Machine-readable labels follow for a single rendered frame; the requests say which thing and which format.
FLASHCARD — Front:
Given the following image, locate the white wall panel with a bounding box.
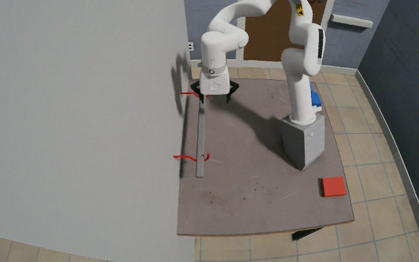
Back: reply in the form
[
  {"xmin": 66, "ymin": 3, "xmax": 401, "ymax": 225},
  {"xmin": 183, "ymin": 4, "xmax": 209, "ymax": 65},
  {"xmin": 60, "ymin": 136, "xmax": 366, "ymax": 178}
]
[{"xmin": 0, "ymin": 0, "xmax": 195, "ymax": 262}]

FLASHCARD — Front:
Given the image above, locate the grey long bar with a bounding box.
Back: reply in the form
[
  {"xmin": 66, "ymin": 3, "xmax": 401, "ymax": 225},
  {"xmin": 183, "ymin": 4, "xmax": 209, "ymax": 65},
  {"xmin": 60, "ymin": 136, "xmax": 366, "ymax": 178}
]
[{"xmin": 195, "ymin": 95, "xmax": 206, "ymax": 178}]

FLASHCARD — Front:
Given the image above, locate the blue rectangular block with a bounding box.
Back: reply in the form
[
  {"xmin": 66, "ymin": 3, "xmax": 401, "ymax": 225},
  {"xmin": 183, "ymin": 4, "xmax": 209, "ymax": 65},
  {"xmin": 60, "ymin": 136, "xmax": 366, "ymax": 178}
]
[{"xmin": 311, "ymin": 92, "xmax": 321, "ymax": 107}]

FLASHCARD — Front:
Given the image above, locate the red flat square block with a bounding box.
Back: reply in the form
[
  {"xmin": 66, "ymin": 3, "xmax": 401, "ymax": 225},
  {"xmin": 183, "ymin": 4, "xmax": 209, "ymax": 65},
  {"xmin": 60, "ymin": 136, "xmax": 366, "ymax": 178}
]
[{"xmin": 321, "ymin": 177, "xmax": 346, "ymax": 198}]

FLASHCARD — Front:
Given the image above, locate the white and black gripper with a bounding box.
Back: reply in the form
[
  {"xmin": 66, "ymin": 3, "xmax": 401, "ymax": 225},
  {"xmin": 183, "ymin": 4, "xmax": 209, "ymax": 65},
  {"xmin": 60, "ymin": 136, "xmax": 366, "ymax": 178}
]
[{"xmin": 190, "ymin": 66, "xmax": 239, "ymax": 104}]

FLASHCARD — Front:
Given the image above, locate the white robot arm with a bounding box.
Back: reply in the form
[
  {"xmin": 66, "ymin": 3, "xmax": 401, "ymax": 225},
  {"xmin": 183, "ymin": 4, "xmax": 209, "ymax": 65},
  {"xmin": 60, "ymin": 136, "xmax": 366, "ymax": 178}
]
[{"xmin": 198, "ymin": 0, "xmax": 326, "ymax": 126}]

